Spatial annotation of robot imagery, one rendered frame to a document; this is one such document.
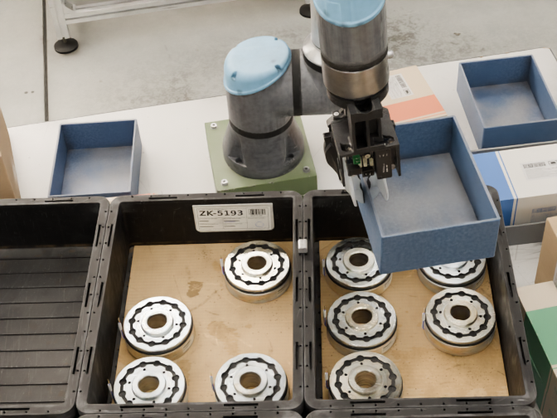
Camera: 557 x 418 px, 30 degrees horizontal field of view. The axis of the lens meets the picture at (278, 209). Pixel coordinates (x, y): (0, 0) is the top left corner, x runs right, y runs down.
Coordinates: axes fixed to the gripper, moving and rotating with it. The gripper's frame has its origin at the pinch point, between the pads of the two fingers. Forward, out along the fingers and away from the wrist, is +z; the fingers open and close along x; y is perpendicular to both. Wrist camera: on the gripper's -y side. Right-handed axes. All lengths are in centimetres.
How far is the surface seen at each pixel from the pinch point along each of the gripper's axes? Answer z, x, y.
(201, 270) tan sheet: 27.1, -25.0, -15.5
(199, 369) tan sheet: 26.9, -26.9, 3.3
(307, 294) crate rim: 18.1, -9.6, 0.4
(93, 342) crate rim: 16.0, -39.8, 3.3
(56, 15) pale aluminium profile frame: 94, -68, -193
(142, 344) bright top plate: 23.2, -34.2, -0.2
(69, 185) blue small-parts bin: 38, -49, -53
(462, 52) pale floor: 116, 58, -164
